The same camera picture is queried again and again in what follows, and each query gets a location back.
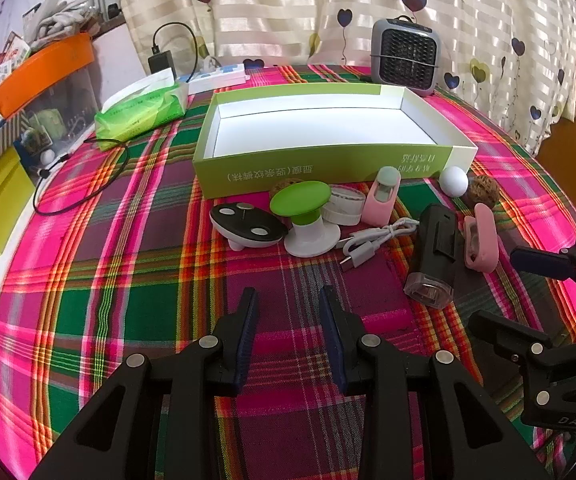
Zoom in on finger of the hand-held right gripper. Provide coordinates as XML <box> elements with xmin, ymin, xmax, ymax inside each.
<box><xmin>510</xmin><ymin>239</ymin><xmax>576</xmax><ymax>311</ymax></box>
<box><xmin>468</xmin><ymin>310</ymin><xmax>576</xmax><ymax>376</ymax></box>

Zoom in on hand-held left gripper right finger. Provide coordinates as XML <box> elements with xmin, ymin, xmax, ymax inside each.
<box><xmin>318</xmin><ymin>285</ymin><xmax>551</xmax><ymax>480</ymax></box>

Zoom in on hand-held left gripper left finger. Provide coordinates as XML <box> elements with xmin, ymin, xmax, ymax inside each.
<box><xmin>33</xmin><ymin>287</ymin><xmax>261</xmax><ymax>480</ymax></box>

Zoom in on pink oblong case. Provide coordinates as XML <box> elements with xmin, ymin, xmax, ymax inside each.
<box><xmin>463</xmin><ymin>203</ymin><xmax>499</xmax><ymax>274</ymax></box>

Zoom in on brown walnut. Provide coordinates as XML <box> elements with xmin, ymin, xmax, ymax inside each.
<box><xmin>463</xmin><ymin>176</ymin><xmax>499</xmax><ymax>208</ymax></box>
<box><xmin>269</xmin><ymin>174</ymin><xmax>301</xmax><ymax>198</ymax></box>

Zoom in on white usb cable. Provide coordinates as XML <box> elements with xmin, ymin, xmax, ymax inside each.
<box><xmin>337</xmin><ymin>217</ymin><xmax>421</xmax><ymax>273</ymax></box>

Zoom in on black flashlight device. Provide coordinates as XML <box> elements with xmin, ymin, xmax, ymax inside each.
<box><xmin>404</xmin><ymin>204</ymin><xmax>461</xmax><ymax>309</ymax></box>

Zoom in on black oval massager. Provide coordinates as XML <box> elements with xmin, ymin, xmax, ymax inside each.
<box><xmin>209</xmin><ymin>201</ymin><xmax>289</xmax><ymax>252</ymax></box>

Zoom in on white ball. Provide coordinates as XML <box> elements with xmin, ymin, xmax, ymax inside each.
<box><xmin>439</xmin><ymin>165</ymin><xmax>469</xmax><ymax>196</ymax></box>

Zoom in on translucent white round jar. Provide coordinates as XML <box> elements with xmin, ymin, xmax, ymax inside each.
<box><xmin>322</xmin><ymin>185</ymin><xmax>369</xmax><ymax>226</ymax></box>

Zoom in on green round cap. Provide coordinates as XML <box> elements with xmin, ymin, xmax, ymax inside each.
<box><xmin>269</xmin><ymin>181</ymin><xmax>341</xmax><ymax>257</ymax></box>

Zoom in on pink clip with green pad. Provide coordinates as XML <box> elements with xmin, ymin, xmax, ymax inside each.
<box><xmin>361</xmin><ymin>164</ymin><xmax>401</xmax><ymax>226</ymax></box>

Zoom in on green cardboard box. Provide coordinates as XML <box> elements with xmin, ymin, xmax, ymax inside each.
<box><xmin>191</xmin><ymin>84</ymin><xmax>479</xmax><ymax>200</ymax></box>

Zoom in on pink green plaid tablecloth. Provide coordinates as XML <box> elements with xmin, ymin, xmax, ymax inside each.
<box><xmin>0</xmin><ymin>62</ymin><xmax>576</xmax><ymax>480</ymax></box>

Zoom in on green tissue pack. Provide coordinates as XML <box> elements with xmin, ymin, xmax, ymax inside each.
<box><xmin>93</xmin><ymin>71</ymin><xmax>190</xmax><ymax>152</ymax></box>

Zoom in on grey mini heater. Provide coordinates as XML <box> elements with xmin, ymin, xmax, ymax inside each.
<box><xmin>370</xmin><ymin>16</ymin><xmax>445</xmax><ymax>98</ymax></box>

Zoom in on white power strip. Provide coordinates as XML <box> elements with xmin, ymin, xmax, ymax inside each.
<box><xmin>175</xmin><ymin>62</ymin><xmax>251</xmax><ymax>95</ymax></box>

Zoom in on black power adapter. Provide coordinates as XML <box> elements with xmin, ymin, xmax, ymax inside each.
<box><xmin>148</xmin><ymin>50</ymin><xmax>178</xmax><ymax>77</ymax></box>

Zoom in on dark blue box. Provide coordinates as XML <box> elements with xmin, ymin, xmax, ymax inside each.
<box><xmin>13</xmin><ymin>130</ymin><xmax>44</xmax><ymax>171</ymax></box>

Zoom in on striped heart print curtain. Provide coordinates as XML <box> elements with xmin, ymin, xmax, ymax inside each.
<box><xmin>110</xmin><ymin>0</ymin><xmax>576</xmax><ymax>156</ymax></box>

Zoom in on clear storage box orange lid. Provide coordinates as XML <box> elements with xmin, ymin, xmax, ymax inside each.
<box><xmin>0</xmin><ymin>32</ymin><xmax>104</xmax><ymax>141</ymax></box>

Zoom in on colourful paper cards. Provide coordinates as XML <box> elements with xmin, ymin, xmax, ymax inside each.
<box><xmin>0</xmin><ymin>32</ymin><xmax>31</xmax><ymax>96</ymax></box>

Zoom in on grey white gloves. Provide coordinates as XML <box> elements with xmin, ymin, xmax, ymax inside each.
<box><xmin>35</xmin><ymin>0</ymin><xmax>94</xmax><ymax>38</ymax></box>

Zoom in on thin black cable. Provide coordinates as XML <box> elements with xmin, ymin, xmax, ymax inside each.
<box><xmin>33</xmin><ymin>142</ymin><xmax>130</xmax><ymax>215</ymax></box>

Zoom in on black adapter cable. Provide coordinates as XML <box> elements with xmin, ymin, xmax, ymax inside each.
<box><xmin>152</xmin><ymin>22</ymin><xmax>199</xmax><ymax>68</ymax></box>

